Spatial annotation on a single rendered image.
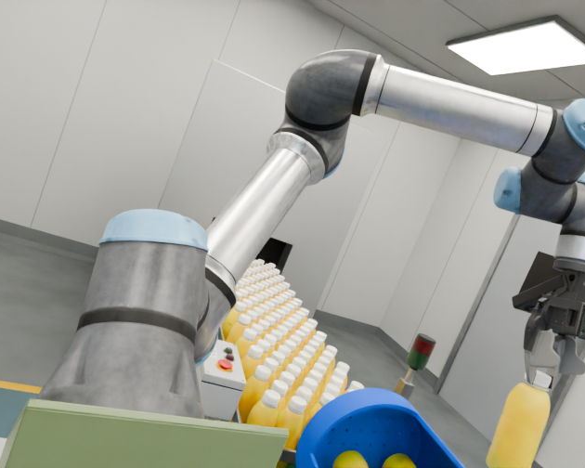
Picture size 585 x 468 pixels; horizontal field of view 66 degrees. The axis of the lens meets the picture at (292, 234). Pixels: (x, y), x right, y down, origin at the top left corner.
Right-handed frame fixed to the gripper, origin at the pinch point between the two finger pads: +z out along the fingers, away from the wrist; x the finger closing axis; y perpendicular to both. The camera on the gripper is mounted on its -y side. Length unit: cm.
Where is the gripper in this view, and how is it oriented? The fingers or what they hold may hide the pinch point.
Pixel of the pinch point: (539, 377)
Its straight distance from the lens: 90.6
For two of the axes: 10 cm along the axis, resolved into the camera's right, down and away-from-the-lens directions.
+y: 3.2, 0.5, -9.5
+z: -2.7, 9.6, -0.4
